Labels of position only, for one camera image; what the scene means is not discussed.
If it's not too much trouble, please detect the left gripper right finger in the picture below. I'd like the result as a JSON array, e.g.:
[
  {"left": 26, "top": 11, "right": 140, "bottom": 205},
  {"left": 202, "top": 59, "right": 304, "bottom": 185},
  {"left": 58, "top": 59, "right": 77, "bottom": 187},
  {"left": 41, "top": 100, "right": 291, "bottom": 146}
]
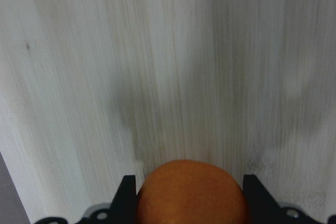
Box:
[{"left": 243, "top": 174, "right": 281, "bottom": 223}]

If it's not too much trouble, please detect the orange fruit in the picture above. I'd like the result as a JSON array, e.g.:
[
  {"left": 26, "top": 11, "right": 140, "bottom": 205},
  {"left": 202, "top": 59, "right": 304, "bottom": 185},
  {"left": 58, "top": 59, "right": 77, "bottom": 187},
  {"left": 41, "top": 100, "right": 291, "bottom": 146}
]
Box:
[{"left": 136, "top": 160, "right": 250, "bottom": 223}]

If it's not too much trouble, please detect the bamboo cutting board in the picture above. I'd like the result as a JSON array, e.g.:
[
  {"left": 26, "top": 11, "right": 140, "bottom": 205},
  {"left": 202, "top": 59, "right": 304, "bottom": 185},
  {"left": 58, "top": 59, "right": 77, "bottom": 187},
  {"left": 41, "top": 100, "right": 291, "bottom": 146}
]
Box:
[{"left": 1, "top": 0, "right": 335, "bottom": 222}]

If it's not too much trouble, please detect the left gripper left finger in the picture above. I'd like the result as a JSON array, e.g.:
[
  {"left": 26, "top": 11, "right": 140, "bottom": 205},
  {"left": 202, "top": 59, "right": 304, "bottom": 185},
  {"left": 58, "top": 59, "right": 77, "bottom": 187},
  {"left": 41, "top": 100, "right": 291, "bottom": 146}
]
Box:
[{"left": 109, "top": 175, "right": 138, "bottom": 224}]

